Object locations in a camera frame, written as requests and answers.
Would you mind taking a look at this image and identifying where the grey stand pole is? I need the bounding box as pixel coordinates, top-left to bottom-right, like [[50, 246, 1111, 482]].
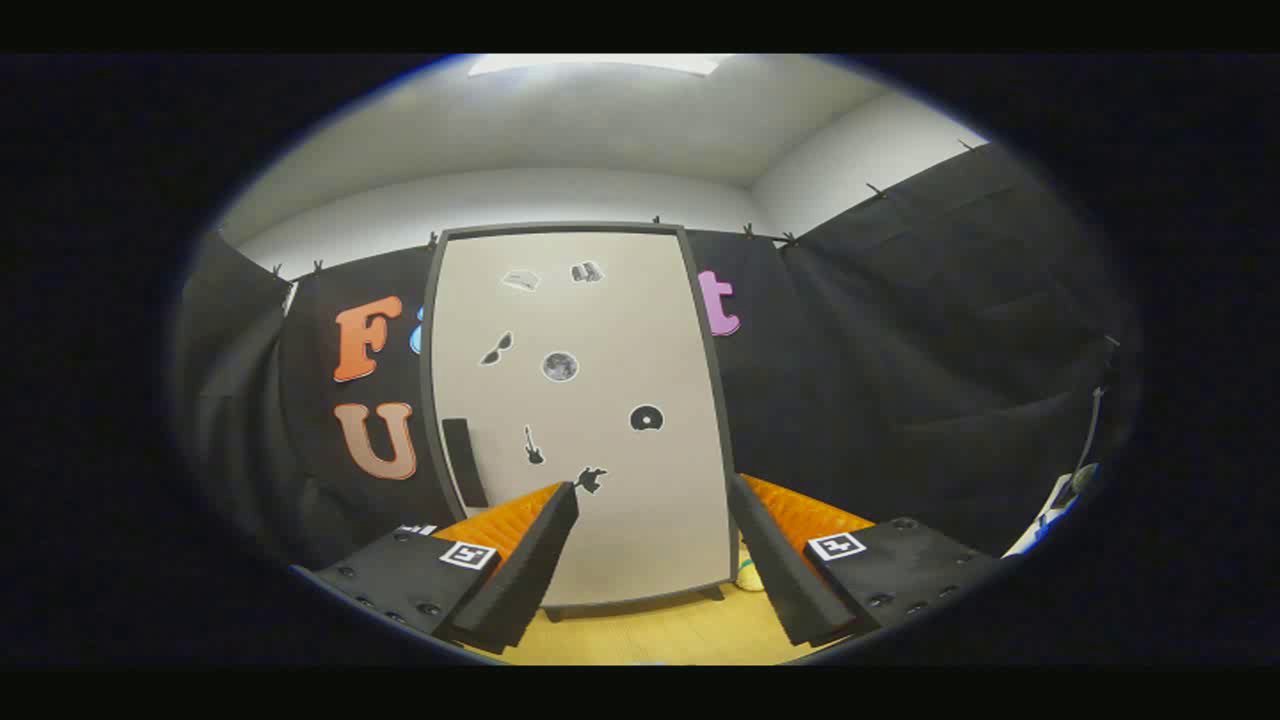
[[1075, 385, 1106, 471]]

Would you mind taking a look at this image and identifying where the black backdrop cloth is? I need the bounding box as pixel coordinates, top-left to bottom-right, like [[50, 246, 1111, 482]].
[[175, 140, 1141, 571]]

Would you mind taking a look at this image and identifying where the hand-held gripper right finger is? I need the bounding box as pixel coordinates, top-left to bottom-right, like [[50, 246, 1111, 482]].
[[727, 473, 1001, 648]]

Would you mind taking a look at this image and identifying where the black door handle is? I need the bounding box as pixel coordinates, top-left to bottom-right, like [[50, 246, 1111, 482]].
[[441, 418, 490, 509]]

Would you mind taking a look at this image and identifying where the light grey cabinet door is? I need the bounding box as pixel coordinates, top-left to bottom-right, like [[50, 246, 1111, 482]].
[[430, 230, 731, 606]]

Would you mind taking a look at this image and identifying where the grey cabinet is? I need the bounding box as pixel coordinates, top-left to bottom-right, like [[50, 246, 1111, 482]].
[[420, 222, 741, 621]]

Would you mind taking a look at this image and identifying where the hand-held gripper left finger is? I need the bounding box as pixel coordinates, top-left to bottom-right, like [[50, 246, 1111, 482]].
[[313, 481, 581, 656]]

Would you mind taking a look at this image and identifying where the white side table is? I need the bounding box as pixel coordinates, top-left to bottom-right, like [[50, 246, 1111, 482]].
[[1003, 475, 1096, 558]]

